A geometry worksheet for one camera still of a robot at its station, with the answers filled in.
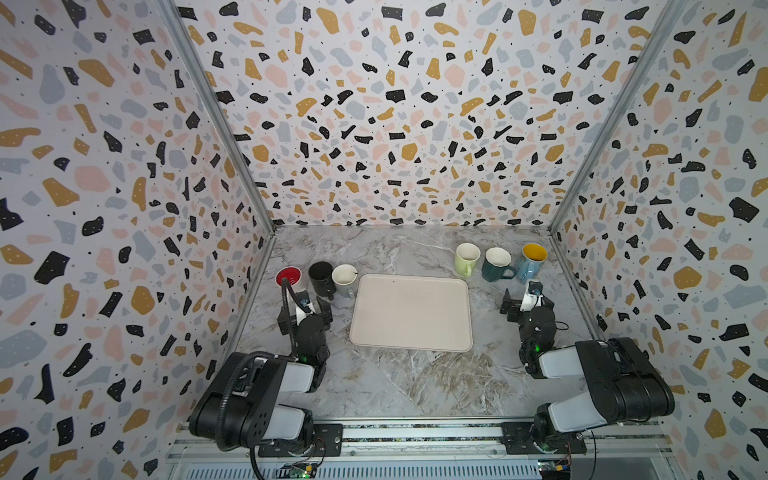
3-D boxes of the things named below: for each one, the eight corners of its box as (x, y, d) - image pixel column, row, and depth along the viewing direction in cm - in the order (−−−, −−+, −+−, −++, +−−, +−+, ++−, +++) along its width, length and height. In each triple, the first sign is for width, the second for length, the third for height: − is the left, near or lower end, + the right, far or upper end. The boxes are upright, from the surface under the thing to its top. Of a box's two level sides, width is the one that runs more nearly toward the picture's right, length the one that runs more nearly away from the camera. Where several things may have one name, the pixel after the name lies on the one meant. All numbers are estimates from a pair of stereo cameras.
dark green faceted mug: (482, 286, 106) (489, 267, 98) (478, 266, 112) (484, 247, 103) (506, 286, 106) (515, 267, 98) (501, 267, 112) (509, 247, 103)
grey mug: (333, 306, 99) (328, 291, 92) (337, 280, 106) (333, 264, 99) (356, 306, 99) (353, 291, 93) (359, 280, 106) (357, 264, 99)
